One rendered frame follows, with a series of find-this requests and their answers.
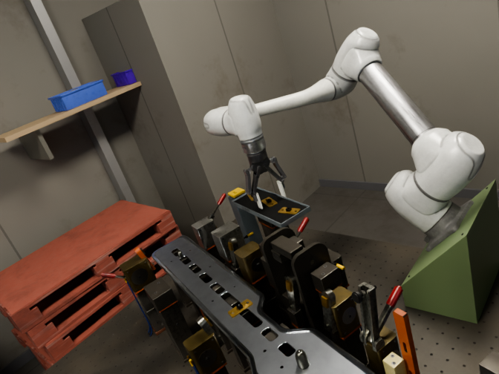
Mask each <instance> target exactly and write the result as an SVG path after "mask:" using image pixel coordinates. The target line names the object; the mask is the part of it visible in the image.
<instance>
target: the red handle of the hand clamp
mask: <svg viewBox="0 0 499 374"><path fill-rule="evenodd" d="M402 292H403V290H402V287H401V286H399V285H398V286H395V287H394V289H393V291H392V293H391V294H390V296H389V298H388V300H387V302H386V305H385V307H384V309H383V311H382V313H381V315H380V317H379V318H378V320H379V333H380V332H381V330H382V328H383V327H384V325H385V322H386V321H387V319H388V316H389V315H390V314H391V311H392V309H393V308H394V307H395V306H396V304H397V301H398V300H399V297H400V295H401V294H402ZM368 341H369V342H370V343H372V340H371V334H370V335H369V336H368Z"/></svg>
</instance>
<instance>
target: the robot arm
mask: <svg viewBox="0 0 499 374"><path fill-rule="evenodd" d="M378 48H379V37H378V35H377V34H376V33H375V32H374V31H373V30H371V29H368V28H366V27H361V28H359V29H357V30H355V31H354V32H352V33H351V34H350V35H349V36H348V37H347V38H346V40H345V41H344V42H343V44H342V46H341V47H340V49H339V52H338V53H337V54H336V58H335V60H334V63H333V65H332V67H331V68H330V70H329V72H328V73H327V75H326V77H325V78H323V79H321V80H320V81H318V82H317V83H316V84H315V85H313V86H311V87H310V88H308V89H306V90H304V91H300V92H298V93H293V94H290V95H286V96H282V97H279V98H276V99H271V100H268V101H266V102H260V103H258V104H255V103H254V102H253V100H252V99H251V97H250V96H248V95H239V96H234V97H233V98H231V99H230V100H229V104H228V106H224V107H219V108H216V109H213V110H211V111H209V112H208V113H207V114H206V115H205V117H204V118H203V124H204V127H205V129H206V130H207V132H209V133H210V134H212V135H215V136H219V137H226V136H231V135H235V136H237V137H238V138H239V140H240V143H241V146H242V148H243V151H244V153H245V154H247V158H248V160H249V164H250V167H249V168H248V169H244V174H245V180H246V193H247V194H248V195H252V197H253V200H254V201H255V202H257V204H258V207H259V208H260V209H263V206H262V204H261V200H260V197H259V195H258V193H257V192H256V190H257V186H258V178H259V177H260V174H263V173H264V172H267V171H268V172H270V173H271V175H273V176H274V177H275V178H276V179H277V180H278V181H277V184H278V187H279V190H280V192H281V196H283V197H286V194H285V192H284V188H285V185H284V178H286V177H287V176H286V174H285V173H284V172H283V170H282V168H281V166H280V165H279V164H278V161H277V158H276V157H271V158H268V156H267V152H266V146H267V145H266V143H265V140H264V135H263V133H262V129H261V119H260V117H261V116H265V115H268V114H274V113H278V112H282V111H287V110H291V109H294V108H300V107H303V106H305V105H311V104H315V103H320V102H329V101H333V100H337V99H340V98H342V97H344V96H346V95H348V94H349V93H350V92H351V91H352V90H353V89H354V88H355V87H356V84H357V82H361V83H362V84H363V85H364V86H365V87H366V89H367V90H368V91H369V93H370V94H371V95H372V97H373V98H374V99H375V100H376V101H377V102H378V104H379V105H380V106H381V108H382V109H383V110H384V112H385V113H386V114H387V115H388V116H389V117H390V119H391V120H392V121H393V123H394V124H395V125H396V126H397V127H398V129H399V130H400V131H401V132H402V134H403V135H404V136H405V138H406V139H407V140H408V141H409V142H410V143H411V145H412V149H411V156H412V158H413V160H414V164H415V167H416V171H414V172H413V171H411V170H403V171H399V172H397V173H396V174H395V175H394V176H393V178H392V179H391V181H390V182H389V183H388V184H387V186H386V188H385V196H386V198H387V200H388V202H389V203H390V205H391V206H392V208H393V209H394V210H395V211H396V212H397V213H398V214H399V215H401V216H402V217H403V218H404V219H405V220H407V221H408V222H409V223H410V224H412V225H413V226H415V227H416V228H418V229H419V230H420V231H422V232H423V233H425V234H426V236H425V238H424V241H425V242H426V243H428V245H427V247H426V249H425V250H426V251H427V252H430V251H431V250H432V249H433V248H434V247H435V246H437V245H438V244H439V243H441V242H442V241H443V240H445V239H446V238H447V237H448V236H449V235H451V234H453V233H455V232H456V231H457V230H458V228H459V227H460V224H461V223H462V221H463V219H464V217H465V216H466V214H467V212H468V211H469V209H470V208H471V206H472V205H473V203H474V202H473V201H472V200H469V201H468V202H466V203H464V204H463V205H462V206H458V205H457V204H455V203H453V202H452V201H450V199H451V198H453V196H455V195H456V194H458V193H459V192H460V191H462V190H463V189H464V188H465V187H466V186H467V185H468V184H469V183H470V182H471V181H472V180H473V179H474V177H475V176H476V175H477V173H478V172H479V170H480V168H481V166H482V164H483V161H484V159H485V150H484V147H483V144H482V143H481V141H480V140H479V139H478V138H477V137H475V136H473V135H471V134H468V133H466V132H463V131H454V132H450V130H448V129H445V128H436V127H435V126H434V125H433V124H432V123H431V121H430V120H429V119H428V118H427V117H426V115H425V114H424V113H423V112H422V111H421V110H420V109H419V108H418V107H417V105H416V104H415V103H414V102H413V101H412V99H411V98H410V97H409V96H408V94H407V93H406V92H405V91H404V90H403V89H402V88H401V87H400V86H399V84H398V83H397V82H396V81H395V79H394V78H393V77H392V76H391V75H390V74H389V72H387V70H386V69H385V68H384V67H383V66H382V59H381V56H380V53H379V49H378ZM270 162H271V163H272V164H273V165H274V166H275V168H276V169H277V171H278V172H279V174H280V175H281V176H279V175H277V174H276V173H275V172H274V170H272V169H271V168H270V167H269V166H270ZM251 171H253V179H252V188H251V177H250V174H251Z"/></svg>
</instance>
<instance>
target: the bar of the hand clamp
mask: <svg viewBox="0 0 499 374"><path fill-rule="evenodd" d="M358 290H359V291H358V292H357V291H355V292H353V293H352V299H353V300H354V301H355V302H356V303H358V304H360V310H361V318H362V331H363V338H364V345H367V343H368V336H369V335H370V334H371V340H372V348H373V351H374V342H375V340H376V339H378V338H380V336H379V320H378V312H377V303H376V285H370V284H368V283H366V282H363V283H361V284H360V285H358Z"/></svg>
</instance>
